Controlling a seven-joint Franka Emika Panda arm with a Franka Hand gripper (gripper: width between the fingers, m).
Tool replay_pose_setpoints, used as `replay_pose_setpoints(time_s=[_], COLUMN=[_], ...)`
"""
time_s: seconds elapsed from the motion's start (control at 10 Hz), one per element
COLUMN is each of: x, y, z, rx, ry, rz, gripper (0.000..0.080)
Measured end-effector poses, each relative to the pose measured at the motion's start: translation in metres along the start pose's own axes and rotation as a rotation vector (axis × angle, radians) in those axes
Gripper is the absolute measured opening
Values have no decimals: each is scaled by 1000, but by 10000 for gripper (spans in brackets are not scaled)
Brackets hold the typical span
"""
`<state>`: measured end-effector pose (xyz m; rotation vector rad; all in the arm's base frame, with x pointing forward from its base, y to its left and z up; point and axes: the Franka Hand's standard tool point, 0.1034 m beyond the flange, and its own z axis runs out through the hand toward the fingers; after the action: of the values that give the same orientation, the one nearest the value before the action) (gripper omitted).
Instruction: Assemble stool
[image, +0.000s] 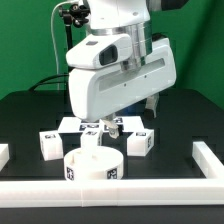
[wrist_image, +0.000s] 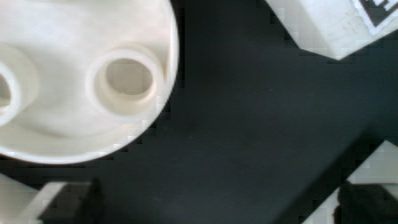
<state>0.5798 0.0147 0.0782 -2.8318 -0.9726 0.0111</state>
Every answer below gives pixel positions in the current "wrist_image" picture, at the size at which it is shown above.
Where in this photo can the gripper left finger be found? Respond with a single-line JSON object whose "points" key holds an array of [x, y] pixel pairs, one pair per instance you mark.
{"points": [[65, 204]]}

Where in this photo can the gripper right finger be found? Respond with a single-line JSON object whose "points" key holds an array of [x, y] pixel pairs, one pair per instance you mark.
{"points": [[360, 204]]}

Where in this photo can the white stool leg with tag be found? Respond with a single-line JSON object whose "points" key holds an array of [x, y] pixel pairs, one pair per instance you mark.
{"points": [[335, 26]]}

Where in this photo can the white obstacle wall frame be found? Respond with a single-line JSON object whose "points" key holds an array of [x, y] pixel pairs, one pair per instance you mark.
{"points": [[376, 171]]}

